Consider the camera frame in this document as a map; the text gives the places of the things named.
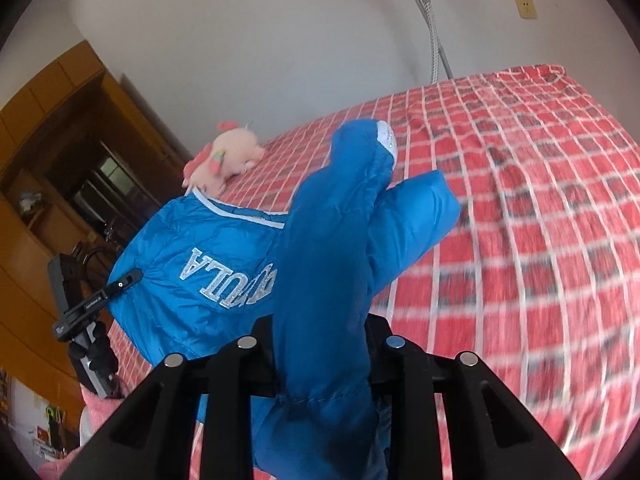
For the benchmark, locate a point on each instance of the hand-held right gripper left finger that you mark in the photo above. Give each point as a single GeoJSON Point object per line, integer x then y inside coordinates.
{"type": "Point", "coordinates": [225, 375]}

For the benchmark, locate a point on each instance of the grey garment steamer pole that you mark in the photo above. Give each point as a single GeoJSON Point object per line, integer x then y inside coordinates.
{"type": "Point", "coordinates": [432, 25]}

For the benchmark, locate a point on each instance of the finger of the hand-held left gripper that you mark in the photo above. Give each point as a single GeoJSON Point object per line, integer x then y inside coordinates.
{"type": "Point", "coordinates": [120, 282]}

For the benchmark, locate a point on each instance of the dark metal chair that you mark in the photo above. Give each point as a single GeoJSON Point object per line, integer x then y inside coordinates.
{"type": "Point", "coordinates": [95, 255]}

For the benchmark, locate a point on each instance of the brown wooden wardrobe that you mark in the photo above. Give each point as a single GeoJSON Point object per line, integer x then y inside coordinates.
{"type": "Point", "coordinates": [45, 160]}

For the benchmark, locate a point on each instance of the person's left hand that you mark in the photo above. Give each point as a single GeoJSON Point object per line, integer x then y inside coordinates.
{"type": "Point", "coordinates": [97, 352]}

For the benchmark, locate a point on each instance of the blue puffer jacket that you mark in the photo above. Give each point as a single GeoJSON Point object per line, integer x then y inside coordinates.
{"type": "Point", "coordinates": [320, 260]}

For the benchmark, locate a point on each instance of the red plaid blanket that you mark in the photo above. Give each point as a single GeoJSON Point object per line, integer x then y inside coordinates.
{"type": "Point", "coordinates": [525, 210]}

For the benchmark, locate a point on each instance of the yellowed wall socket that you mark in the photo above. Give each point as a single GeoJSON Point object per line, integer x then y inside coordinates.
{"type": "Point", "coordinates": [525, 8]}

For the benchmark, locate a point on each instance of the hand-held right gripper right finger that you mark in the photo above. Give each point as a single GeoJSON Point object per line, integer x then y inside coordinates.
{"type": "Point", "coordinates": [415, 375]}

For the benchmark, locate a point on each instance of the pink plush toy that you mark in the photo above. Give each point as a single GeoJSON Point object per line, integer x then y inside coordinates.
{"type": "Point", "coordinates": [227, 157]}

